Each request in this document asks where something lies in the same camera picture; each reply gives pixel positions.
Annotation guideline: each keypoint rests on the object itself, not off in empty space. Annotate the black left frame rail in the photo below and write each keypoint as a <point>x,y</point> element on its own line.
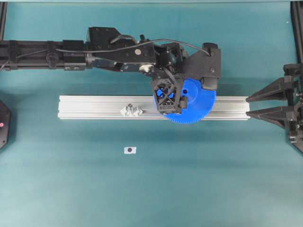
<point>3,13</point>

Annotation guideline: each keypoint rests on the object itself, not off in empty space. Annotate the large blue plastic gear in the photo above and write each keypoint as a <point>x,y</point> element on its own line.
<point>200,103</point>

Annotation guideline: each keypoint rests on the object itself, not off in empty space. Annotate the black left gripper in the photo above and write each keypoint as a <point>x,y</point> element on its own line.
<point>167,92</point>

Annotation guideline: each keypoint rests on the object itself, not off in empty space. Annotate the aluminium extrusion rail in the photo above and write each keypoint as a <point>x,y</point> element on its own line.
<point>230,108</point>

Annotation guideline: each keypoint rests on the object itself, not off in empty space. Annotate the black frame rail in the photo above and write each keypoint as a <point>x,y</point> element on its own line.
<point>296,9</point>
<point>3,13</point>

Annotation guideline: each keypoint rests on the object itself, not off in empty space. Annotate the clear left shaft bracket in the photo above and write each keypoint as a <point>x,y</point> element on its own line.
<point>130,111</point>

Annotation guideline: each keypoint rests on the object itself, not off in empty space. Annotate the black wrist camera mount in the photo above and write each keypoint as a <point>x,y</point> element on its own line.
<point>200,65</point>

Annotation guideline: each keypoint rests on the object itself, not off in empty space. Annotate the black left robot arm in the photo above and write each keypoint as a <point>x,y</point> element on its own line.
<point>105,48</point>

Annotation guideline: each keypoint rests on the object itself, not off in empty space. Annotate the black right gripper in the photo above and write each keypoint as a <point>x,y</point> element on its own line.
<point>291,119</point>

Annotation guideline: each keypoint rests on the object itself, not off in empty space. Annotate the black right frame rail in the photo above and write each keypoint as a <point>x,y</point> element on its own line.
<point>296,9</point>

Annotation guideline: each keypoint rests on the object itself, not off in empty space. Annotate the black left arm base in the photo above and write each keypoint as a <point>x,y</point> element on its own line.
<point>5,117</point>

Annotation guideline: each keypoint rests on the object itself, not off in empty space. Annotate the white marker sticker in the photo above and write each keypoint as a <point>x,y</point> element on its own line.
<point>130,150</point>

